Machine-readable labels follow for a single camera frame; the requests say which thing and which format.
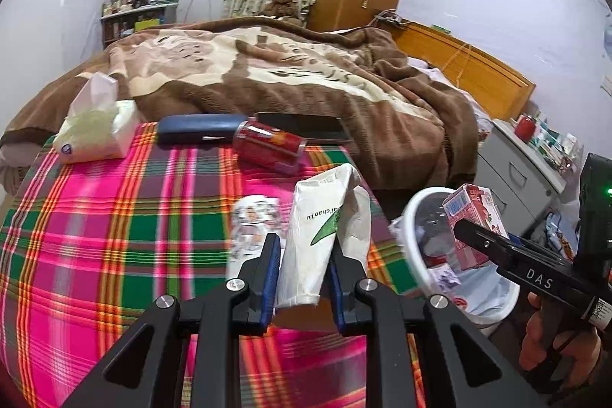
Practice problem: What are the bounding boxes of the person's right hand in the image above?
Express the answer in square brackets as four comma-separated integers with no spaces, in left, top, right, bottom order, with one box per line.
[518,291,603,374]

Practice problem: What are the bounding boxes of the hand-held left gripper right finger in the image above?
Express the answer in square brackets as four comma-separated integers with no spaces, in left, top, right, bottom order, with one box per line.
[329,242,550,408]

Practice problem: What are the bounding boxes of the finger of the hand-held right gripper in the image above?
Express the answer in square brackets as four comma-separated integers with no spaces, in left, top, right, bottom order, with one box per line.
[451,218,527,271]

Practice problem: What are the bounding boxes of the white wall shelf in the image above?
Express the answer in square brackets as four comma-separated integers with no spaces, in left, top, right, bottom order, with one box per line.
[100,0,181,50]

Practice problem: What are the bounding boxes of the white charger cables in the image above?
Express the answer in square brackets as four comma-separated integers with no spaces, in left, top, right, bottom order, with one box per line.
[372,8,408,27]

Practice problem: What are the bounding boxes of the brown patterned blanket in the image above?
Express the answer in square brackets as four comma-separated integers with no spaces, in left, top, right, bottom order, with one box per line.
[0,16,480,192]

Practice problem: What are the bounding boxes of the dark blue glasses case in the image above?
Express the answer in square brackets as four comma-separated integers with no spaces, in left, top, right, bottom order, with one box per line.
[157,114,250,146]

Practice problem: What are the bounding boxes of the red drink can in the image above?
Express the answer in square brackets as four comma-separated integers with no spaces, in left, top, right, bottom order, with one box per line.
[232,120,308,175]

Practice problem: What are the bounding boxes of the pink milk carton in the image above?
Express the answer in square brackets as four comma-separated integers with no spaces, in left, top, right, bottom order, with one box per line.
[442,184,508,271]

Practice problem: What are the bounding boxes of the plaid bed sheet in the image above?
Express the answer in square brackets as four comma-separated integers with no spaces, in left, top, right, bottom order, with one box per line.
[0,120,427,408]

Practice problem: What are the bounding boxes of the pale blue bin liner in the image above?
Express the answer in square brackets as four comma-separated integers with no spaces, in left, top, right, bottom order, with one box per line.
[415,193,520,319]

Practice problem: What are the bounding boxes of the white trash bin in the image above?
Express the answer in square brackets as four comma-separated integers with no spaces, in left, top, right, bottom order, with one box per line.
[398,187,520,326]

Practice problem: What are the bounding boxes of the wooden headboard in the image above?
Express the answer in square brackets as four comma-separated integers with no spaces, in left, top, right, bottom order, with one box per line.
[391,20,537,122]

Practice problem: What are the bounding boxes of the grey nightstand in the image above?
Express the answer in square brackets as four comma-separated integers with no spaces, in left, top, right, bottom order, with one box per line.
[477,118,571,242]

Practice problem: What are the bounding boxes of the brown teddy bear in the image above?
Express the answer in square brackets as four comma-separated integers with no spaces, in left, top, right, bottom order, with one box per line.
[262,0,305,26]

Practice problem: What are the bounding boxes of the cream paper cup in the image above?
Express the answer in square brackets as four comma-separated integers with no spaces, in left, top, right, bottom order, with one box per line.
[276,163,372,309]

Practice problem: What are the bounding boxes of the red mug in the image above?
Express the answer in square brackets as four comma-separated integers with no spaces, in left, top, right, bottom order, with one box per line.
[514,114,537,142]

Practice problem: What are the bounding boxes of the small purple carton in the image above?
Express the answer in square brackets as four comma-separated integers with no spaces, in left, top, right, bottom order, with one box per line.
[427,263,463,295]

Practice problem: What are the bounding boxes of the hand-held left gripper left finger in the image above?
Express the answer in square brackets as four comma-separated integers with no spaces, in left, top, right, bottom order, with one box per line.
[62,232,284,408]

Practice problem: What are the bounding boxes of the white tissue pack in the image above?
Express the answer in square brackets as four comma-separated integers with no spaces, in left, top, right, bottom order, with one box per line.
[52,72,140,165]

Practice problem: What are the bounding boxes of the black phone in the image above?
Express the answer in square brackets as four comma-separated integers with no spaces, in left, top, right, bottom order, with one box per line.
[255,111,353,144]

